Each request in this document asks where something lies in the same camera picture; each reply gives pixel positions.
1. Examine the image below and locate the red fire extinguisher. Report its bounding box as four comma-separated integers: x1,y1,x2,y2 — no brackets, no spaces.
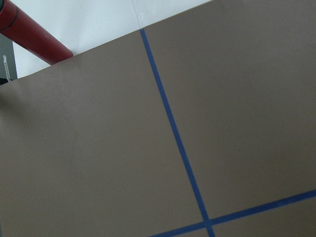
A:
0,0,73,65

